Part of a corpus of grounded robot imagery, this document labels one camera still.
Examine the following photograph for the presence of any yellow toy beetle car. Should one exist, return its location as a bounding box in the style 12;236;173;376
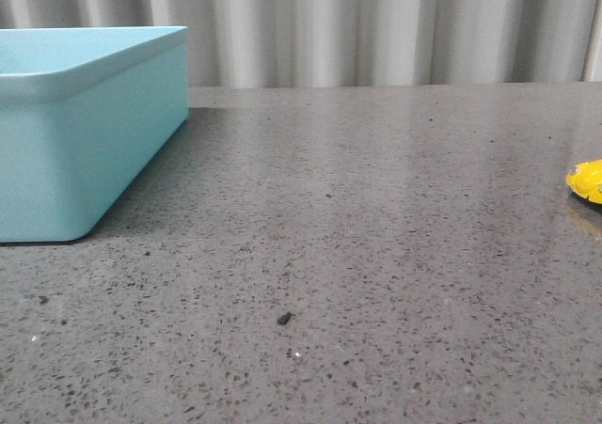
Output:
565;159;602;204

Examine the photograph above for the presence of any small black debris piece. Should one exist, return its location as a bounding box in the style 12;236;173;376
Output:
277;312;293;325

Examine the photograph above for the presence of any light blue plastic box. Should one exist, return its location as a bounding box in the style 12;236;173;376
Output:
1;26;188;243

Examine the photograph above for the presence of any grey pleated curtain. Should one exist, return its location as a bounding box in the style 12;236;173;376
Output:
1;0;601;88

